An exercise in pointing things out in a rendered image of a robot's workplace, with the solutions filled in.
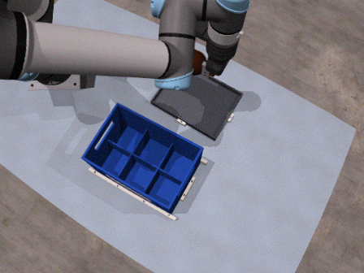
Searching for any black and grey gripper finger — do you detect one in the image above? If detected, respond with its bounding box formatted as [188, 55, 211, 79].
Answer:
[201, 61, 210, 78]

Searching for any brown bottle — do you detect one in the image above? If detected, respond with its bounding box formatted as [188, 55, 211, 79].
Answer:
[192, 50, 206, 76]

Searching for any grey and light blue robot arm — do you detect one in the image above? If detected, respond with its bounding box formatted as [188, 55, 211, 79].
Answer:
[0, 0, 249, 90]

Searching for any blue plastic crate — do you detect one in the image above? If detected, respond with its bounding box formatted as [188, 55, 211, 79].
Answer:
[81, 102, 204, 214]

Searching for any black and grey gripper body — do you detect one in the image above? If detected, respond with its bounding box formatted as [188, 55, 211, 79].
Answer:
[196, 21, 244, 76]

